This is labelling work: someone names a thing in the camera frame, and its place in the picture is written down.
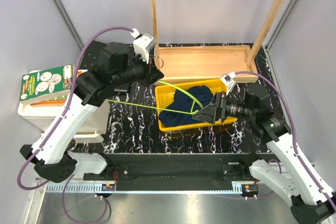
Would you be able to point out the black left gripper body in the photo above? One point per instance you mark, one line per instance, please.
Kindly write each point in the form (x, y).
(148, 75)

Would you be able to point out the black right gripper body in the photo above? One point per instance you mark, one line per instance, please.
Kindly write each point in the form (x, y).
(220, 100)

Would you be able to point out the neon yellow clothes hanger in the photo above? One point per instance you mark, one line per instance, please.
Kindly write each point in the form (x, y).
(177, 97)

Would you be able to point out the navy blue shorts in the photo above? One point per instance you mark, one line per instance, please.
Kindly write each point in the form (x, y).
(169, 119)

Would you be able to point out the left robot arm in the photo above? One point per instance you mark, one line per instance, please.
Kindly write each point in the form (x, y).
(117, 64)

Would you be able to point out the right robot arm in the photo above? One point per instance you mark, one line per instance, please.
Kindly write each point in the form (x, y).
(309, 197)

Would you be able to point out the yellow plastic tray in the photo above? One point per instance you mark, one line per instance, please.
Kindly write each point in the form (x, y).
(165, 96)

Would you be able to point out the wooden clothes rack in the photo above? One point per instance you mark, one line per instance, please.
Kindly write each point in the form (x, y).
(203, 39)

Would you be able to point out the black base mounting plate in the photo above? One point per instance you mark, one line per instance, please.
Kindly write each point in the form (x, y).
(178, 173)

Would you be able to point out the black foam board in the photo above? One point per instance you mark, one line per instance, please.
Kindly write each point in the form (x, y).
(91, 58)

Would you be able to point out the green printed cardboard box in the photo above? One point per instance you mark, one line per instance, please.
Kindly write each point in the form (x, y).
(46, 86)

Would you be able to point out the white plastic container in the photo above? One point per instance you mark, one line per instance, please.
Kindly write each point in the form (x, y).
(42, 115)

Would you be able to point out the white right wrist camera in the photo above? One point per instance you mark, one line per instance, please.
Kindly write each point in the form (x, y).
(229, 81)

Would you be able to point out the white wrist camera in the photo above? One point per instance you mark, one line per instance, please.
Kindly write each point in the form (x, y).
(229, 81)
(143, 44)

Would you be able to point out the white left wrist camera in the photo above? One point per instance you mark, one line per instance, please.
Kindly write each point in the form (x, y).
(143, 44)

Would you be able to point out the right aluminium frame post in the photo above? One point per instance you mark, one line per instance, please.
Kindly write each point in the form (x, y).
(280, 20)

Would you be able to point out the aluminium frame post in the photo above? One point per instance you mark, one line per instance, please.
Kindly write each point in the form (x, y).
(280, 20)
(68, 22)

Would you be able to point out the left aluminium frame post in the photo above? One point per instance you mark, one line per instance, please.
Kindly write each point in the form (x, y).
(68, 22)

